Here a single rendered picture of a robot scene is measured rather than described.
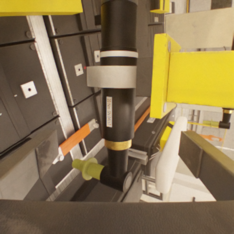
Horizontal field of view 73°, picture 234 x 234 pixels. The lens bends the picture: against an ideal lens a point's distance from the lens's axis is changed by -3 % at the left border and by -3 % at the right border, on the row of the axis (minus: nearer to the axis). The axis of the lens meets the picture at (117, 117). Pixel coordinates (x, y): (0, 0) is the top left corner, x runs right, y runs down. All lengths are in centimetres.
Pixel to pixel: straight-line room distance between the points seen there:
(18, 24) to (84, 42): 14
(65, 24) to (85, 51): 7
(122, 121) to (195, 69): 10
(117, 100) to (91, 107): 23
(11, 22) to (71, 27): 12
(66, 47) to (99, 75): 18
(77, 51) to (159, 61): 25
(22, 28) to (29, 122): 15
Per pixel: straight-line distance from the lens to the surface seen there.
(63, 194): 44
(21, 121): 30
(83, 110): 40
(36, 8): 30
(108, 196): 46
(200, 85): 17
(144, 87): 18
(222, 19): 456
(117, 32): 21
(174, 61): 18
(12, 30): 31
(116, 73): 19
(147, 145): 58
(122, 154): 24
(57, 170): 39
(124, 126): 22
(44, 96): 33
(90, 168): 29
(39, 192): 36
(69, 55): 37
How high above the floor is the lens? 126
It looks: 29 degrees down
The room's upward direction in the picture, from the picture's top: 99 degrees clockwise
